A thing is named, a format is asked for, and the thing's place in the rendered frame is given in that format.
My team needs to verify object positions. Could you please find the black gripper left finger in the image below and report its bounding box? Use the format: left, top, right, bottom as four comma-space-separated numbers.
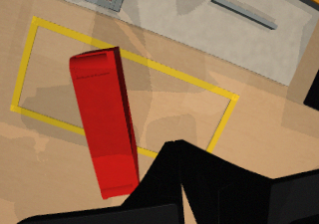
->
16, 141, 184, 224

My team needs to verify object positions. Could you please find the yellow rectangular frame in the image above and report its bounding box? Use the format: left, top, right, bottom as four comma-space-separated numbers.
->
10, 16, 239, 158

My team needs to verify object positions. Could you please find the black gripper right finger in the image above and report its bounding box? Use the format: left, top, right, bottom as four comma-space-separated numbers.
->
174, 139, 319, 224

